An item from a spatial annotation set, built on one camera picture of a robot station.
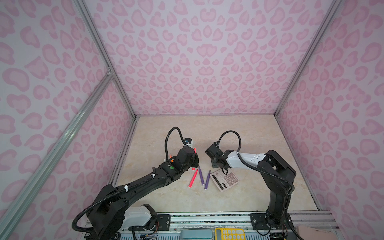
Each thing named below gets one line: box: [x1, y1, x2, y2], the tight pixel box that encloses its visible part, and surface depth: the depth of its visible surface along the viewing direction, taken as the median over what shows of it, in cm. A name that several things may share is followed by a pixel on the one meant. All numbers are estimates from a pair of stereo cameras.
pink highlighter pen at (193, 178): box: [188, 169, 199, 188], surface depth 90 cm
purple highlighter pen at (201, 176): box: [198, 166, 205, 186], surface depth 90 cm
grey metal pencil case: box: [180, 229, 213, 239], surface depth 68 cm
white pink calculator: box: [210, 168, 240, 192], surface depth 87 cm
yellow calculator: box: [215, 228, 246, 240], surface depth 71 cm
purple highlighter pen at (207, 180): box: [204, 170, 211, 191], surface depth 88 cm
